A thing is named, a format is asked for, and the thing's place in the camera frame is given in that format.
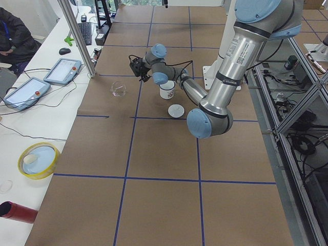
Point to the far teach pendant tablet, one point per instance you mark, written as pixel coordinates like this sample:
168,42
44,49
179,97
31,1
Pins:
63,71

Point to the grey label printer box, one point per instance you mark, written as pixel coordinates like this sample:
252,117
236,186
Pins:
100,39

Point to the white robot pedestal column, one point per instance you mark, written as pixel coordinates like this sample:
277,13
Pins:
209,72

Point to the red cylinder tube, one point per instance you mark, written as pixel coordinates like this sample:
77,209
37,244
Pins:
17,212

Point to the teach pendant tablet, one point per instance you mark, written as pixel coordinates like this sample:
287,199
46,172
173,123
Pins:
63,71
27,94

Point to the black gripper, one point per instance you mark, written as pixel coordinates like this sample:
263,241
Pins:
144,72

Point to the near teach pendant tablet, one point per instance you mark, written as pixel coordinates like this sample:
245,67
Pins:
27,94

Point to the white enamel mug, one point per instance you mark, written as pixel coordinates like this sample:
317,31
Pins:
167,90

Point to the aluminium frame post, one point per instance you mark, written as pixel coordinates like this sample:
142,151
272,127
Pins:
71,20

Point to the green plastic clip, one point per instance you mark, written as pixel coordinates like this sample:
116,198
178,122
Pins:
69,40

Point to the clear petri dish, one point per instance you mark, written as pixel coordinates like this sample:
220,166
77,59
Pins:
5,186

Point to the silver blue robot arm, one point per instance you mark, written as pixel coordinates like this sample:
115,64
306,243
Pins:
256,22

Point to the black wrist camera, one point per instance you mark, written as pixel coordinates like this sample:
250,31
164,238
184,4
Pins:
136,66

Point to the yellow rimmed blue bowl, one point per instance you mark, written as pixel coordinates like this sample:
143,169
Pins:
38,161

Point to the white mug lid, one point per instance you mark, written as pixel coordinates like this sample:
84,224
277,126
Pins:
176,111

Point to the black computer mouse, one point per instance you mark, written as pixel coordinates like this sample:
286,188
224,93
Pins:
64,51

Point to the person in black jacket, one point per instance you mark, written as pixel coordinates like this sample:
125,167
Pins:
17,44

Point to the black keyboard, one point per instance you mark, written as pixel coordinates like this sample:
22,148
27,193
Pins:
86,32

